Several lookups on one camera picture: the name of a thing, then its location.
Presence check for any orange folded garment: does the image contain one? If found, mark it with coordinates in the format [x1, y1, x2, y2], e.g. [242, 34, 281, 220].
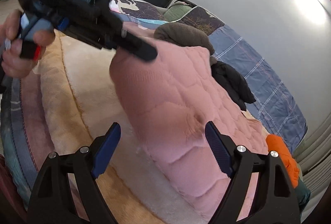
[266, 134, 300, 189]

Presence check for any grey curtain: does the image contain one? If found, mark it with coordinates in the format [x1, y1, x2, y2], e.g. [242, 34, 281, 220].
[294, 117, 330, 221]

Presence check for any black garment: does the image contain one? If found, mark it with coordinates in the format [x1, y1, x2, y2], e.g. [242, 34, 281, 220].
[211, 61, 256, 111]

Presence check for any pink quilted garment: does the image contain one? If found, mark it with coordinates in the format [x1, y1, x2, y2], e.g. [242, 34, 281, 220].
[109, 37, 270, 222]

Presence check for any grey-brown fleece garment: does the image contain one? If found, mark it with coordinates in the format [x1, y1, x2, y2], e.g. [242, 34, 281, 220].
[154, 22, 215, 55]

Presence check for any blue plaid pillow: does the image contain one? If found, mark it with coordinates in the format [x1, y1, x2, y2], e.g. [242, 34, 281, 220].
[209, 25, 308, 153]

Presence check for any green pillow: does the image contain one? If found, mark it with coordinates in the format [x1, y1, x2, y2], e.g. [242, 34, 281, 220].
[163, 1, 194, 22]

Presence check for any dark teal garment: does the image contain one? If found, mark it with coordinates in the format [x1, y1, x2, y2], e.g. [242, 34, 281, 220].
[295, 179, 311, 213]

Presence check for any cream fleece blanket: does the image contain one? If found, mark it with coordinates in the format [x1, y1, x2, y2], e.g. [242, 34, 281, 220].
[35, 33, 203, 223]

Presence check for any left hand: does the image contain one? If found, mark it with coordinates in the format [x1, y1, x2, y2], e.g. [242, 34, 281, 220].
[1, 10, 55, 78]

